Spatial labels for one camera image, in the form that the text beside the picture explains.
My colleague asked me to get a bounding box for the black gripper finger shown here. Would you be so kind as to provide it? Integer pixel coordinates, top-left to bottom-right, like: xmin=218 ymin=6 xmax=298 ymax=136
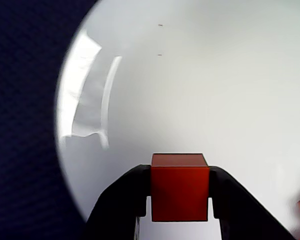
xmin=83 ymin=164 xmax=152 ymax=240
xmin=209 ymin=166 xmax=296 ymax=240

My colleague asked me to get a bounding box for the white round plate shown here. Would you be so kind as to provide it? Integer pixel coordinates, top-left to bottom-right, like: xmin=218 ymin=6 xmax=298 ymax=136
xmin=55 ymin=0 xmax=300 ymax=240

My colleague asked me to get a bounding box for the blue woven cloth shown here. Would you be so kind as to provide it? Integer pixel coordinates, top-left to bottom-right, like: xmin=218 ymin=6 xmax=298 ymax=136
xmin=0 ymin=0 xmax=101 ymax=240

